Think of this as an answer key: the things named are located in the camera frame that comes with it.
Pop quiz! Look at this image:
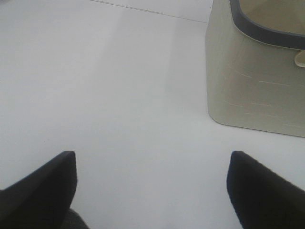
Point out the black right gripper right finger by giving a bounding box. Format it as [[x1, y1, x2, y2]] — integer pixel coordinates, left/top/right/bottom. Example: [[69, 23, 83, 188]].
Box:
[[226, 151, 305, 229]]

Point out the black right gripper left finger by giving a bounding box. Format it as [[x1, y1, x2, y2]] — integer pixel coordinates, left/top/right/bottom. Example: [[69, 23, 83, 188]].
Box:
[[0, 151, 88, 229]]

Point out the beige storage bin grey rim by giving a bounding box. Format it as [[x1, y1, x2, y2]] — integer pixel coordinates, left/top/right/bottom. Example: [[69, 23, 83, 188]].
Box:
[[205, 0, 305, 137]]

